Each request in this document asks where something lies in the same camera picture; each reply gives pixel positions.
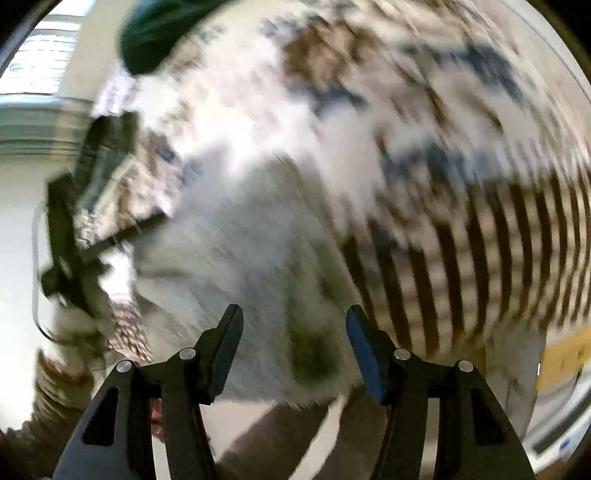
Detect grey fleece pants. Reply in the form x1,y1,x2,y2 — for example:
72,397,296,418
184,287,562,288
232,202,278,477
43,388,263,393
134,148,370,411

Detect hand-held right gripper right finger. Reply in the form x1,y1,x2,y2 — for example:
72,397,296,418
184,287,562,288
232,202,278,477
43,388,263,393
345,304,539,480

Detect barred window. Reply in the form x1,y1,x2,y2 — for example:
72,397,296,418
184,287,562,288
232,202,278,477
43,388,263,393
0,28,80,96

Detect teal plush blanket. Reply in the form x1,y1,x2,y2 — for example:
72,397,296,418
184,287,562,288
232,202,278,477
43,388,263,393
119,0,232,77

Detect teal striped curtain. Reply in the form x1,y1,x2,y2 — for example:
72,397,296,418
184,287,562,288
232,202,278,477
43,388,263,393
0,97,95,157

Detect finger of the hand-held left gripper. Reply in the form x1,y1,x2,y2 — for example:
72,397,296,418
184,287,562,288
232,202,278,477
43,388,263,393
78,211,174,260
76,112,140,195

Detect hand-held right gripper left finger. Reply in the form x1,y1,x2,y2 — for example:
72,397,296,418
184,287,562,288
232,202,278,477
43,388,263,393
53,304,245,480

